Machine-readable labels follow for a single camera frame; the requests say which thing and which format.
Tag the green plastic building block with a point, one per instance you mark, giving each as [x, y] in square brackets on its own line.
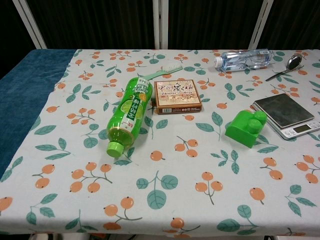
[246, 128]

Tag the silver digital kitchen scale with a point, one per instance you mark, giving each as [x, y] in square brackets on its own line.
[285, 112]

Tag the floral patterned white tablecloth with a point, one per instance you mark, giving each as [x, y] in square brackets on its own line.
[175, 180]

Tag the brown Chinese chess box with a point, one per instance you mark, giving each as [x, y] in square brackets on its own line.
[176, 96]

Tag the green tea drink bottle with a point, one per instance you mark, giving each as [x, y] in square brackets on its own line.
[127, 112]

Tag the green toothbrush white bristles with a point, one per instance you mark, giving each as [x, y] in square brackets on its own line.
[167, 69]

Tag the clear plastic water bottle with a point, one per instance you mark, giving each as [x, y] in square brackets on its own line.
[246, 59]

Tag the blue towel cloth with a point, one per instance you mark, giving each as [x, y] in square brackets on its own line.
[27, 87]

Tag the metal spoon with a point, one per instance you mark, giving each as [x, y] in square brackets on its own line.
[292, 63]

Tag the white metal frame post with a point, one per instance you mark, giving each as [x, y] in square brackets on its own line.
[261, 23]
[30, 22]
[160, 23]

